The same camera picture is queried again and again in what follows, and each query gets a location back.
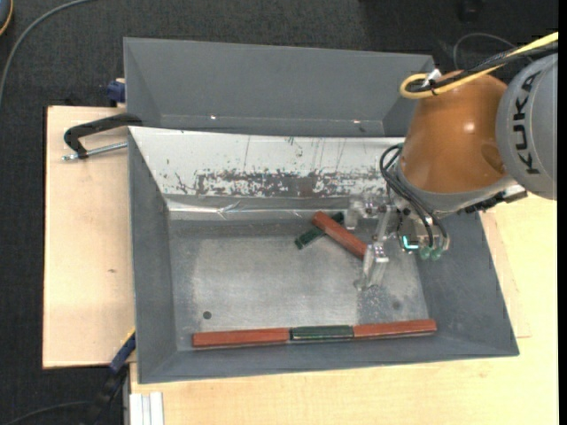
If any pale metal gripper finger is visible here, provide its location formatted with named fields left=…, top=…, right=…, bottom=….
left=353, top=243, right=391, bottom=292
left=346, top=197, right=378, bottom=232

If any dark green flat block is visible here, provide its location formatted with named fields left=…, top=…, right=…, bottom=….
left=289, top=324, right=355, bottom=342
left=294, top=212, right=346, bottom=251

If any grey metal bin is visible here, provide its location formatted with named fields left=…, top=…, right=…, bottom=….
left=122, top=36, right=520, bottom=384

